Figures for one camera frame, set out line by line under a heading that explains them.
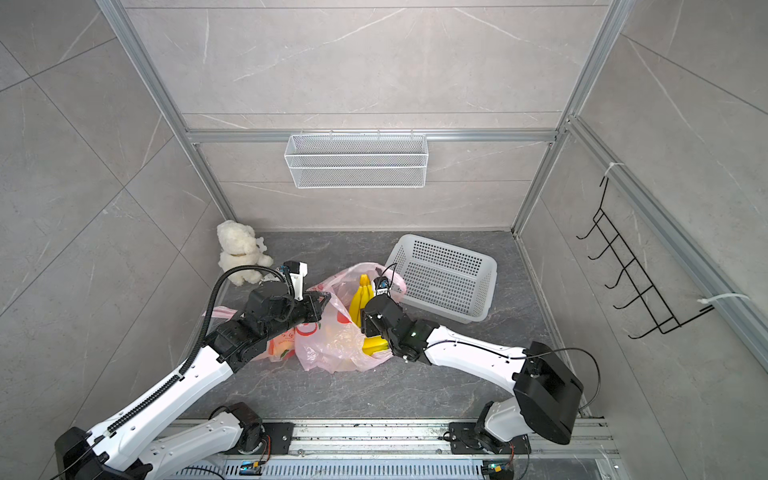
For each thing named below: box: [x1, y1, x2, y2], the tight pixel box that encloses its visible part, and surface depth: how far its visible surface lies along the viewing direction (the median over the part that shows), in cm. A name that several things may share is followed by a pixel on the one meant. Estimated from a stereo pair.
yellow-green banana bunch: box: [349, 274, 375, 327], surface depth 95 cm
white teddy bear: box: [216, 220, 274, 287], surface depth 97 cm
